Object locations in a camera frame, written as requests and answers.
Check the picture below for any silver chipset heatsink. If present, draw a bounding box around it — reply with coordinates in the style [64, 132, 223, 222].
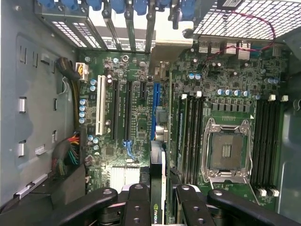
[111, 165, 141, 188]

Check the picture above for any metal socket cover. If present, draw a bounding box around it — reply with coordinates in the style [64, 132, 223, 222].
[204, 169, 252, 186]

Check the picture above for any socket locking lever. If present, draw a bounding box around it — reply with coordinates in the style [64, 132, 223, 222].
[244, 128, 263, 207]
[202, 128, 214, 186]

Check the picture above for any CPU socket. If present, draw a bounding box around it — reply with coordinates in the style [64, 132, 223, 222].
[203, 117, 254, 186]

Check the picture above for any black plastic shroud box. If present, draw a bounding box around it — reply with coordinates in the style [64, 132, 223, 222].
[0, 162, 87, 223]

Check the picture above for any green motherboard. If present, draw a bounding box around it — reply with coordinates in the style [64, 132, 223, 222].
[77, 42, 290, 211]

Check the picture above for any long black expansion slot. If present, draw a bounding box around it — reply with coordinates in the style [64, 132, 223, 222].
[111, 80, 119, 142]
[125, 81, 133, 143]

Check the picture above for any white expansion slot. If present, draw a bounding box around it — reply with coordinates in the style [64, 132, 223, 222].
[95, 74, 106, 137]

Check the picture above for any open black PC case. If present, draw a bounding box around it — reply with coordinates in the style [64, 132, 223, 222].
[0, 0, 301, 226]

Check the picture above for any multicoloured wire bundle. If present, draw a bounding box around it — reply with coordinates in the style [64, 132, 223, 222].
[52, 130, 82, 176]

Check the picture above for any braided cable with white plug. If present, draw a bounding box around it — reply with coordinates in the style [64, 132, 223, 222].
[55, 56, 89, 129]

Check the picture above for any red black twisted wire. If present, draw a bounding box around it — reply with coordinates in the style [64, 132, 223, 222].
[201, 8, 277, 70]

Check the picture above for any black labelled switch box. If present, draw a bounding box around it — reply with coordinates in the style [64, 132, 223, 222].
[216, 0, 243, 10]

